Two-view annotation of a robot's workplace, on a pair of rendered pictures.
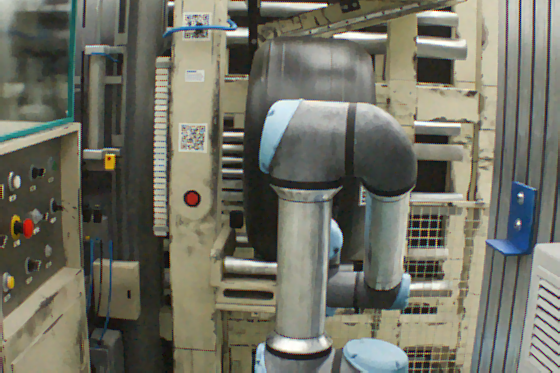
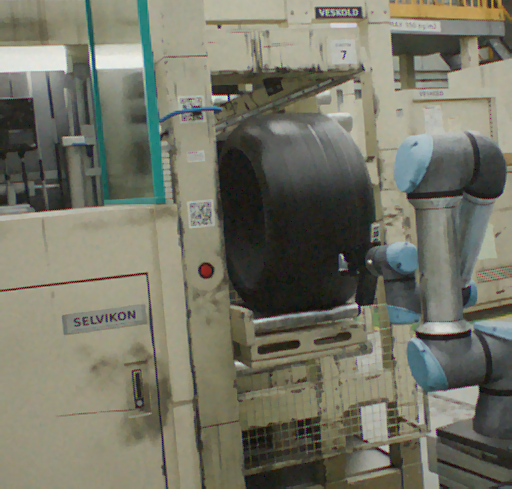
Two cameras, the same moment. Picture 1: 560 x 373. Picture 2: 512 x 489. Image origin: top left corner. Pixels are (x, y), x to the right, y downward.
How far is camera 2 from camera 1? 0.99 m
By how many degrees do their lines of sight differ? 23
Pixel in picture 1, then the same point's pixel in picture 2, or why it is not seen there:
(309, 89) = (317, 152)
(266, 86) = (282, 154)
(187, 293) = (209, 365)
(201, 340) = (226, 412)
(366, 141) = (488, 154)
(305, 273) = (452, 264)
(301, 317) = (453, 301)
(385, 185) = (492, 189)
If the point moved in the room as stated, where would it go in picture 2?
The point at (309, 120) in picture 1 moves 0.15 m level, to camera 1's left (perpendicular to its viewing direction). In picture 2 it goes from (445, 145) to (382, 149)
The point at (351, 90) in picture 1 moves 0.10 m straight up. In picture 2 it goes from (349, 150) to (346, 113)
